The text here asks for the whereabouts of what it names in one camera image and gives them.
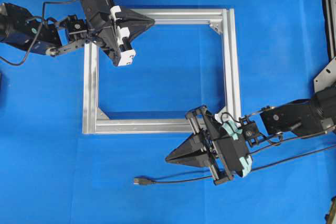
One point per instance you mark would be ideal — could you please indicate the right black taped gripper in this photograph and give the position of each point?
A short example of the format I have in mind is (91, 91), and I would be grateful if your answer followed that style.
(220, 147)

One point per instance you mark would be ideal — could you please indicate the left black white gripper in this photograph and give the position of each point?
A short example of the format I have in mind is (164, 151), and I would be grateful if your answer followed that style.
(104, 19)

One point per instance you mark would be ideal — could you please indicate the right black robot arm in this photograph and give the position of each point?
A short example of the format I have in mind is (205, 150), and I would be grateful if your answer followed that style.
(304, 117)

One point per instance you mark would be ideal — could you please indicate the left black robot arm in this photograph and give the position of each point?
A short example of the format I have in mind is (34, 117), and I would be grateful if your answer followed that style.
(43, 35)

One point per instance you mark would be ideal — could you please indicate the yellowish object bottom right corner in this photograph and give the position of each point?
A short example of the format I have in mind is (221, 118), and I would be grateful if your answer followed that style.
(330, 217)

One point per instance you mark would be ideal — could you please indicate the white plastic string loop clip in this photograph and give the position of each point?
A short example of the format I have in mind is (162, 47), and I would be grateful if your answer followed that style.
(218, 118)

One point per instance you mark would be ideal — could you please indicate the square aluminium extrusion frame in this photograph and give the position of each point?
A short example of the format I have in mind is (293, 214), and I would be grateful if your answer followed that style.
(95, 121)

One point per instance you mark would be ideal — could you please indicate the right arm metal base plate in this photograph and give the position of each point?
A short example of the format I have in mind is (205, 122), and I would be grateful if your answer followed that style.
(326, 77)

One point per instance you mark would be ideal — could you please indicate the black metal rail right edge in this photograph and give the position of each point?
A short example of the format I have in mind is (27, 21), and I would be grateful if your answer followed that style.
(328, 7)

